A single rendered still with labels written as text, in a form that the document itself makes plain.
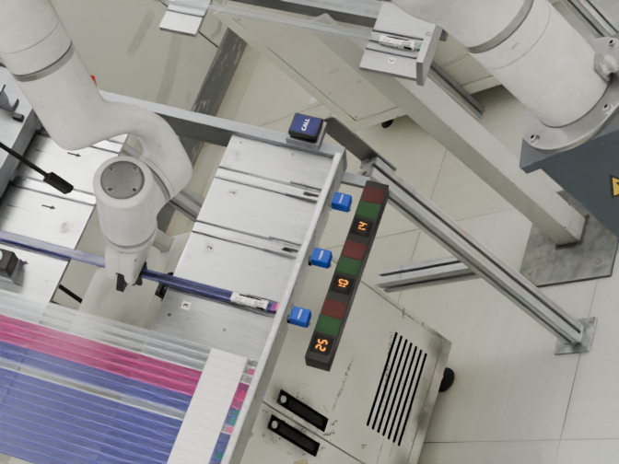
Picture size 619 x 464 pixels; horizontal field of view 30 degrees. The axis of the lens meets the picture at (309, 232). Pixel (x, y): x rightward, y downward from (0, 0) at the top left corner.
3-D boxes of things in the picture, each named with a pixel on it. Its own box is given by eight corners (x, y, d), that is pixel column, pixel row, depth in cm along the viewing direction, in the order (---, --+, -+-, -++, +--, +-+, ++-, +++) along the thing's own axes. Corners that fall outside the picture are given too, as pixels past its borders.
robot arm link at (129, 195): (134, 182, 176) (87, 220, 172) (128, 138, 164) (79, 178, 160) (172, 217, 174) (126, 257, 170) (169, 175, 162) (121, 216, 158)
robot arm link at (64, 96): (87, -1, 158) (176, 166, 177) (-4, 66, 152) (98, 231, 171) (123, 10, 152) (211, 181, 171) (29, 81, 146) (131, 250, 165)
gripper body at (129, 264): (119, 191, 177) (123, 224, 187) (92, 248, 173) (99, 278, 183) (164, 206, 177) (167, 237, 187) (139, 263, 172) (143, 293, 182)
